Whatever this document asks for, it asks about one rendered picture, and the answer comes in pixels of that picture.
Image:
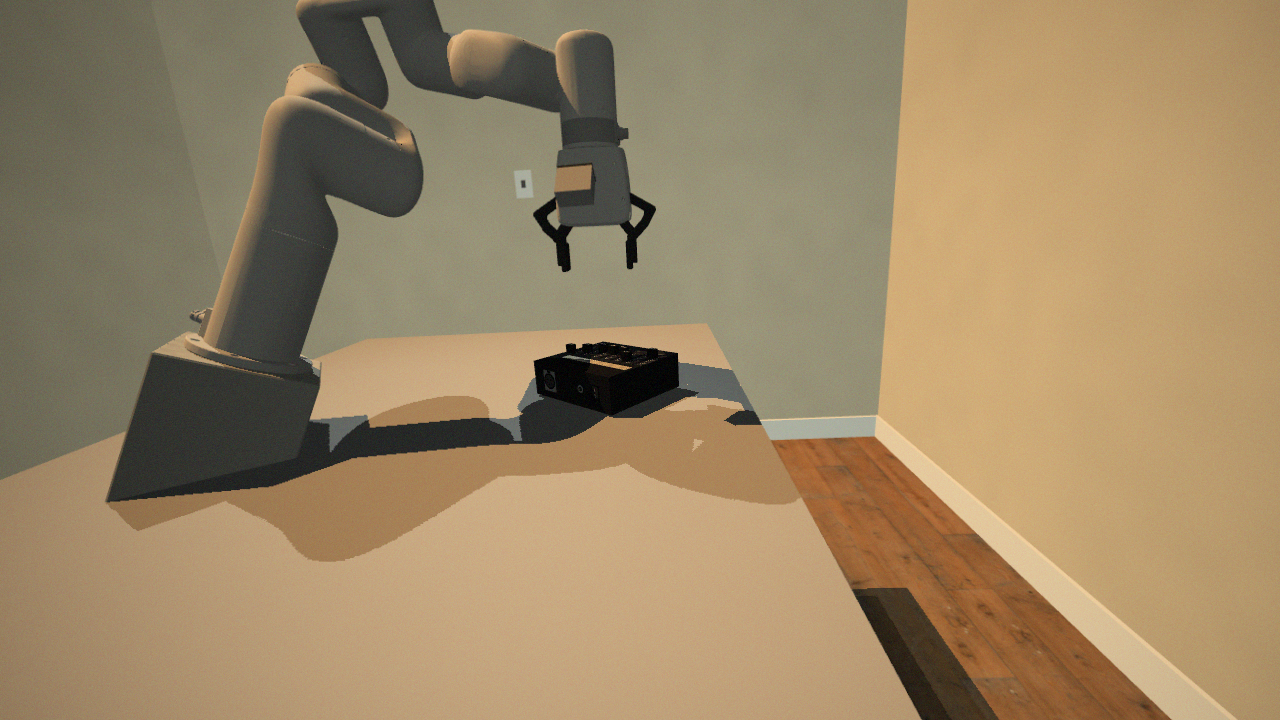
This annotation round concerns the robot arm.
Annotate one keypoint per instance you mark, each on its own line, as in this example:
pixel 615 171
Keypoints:
pixel 272 282

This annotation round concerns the black lighting desk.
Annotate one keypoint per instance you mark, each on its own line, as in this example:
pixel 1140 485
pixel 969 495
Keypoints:
pixel 605 378

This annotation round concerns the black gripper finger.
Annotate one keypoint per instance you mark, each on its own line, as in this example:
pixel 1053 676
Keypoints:
pixel 635 232
pixel 559 236

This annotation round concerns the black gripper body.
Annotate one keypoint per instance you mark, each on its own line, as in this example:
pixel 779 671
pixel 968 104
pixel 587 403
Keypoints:
pixel 611 186

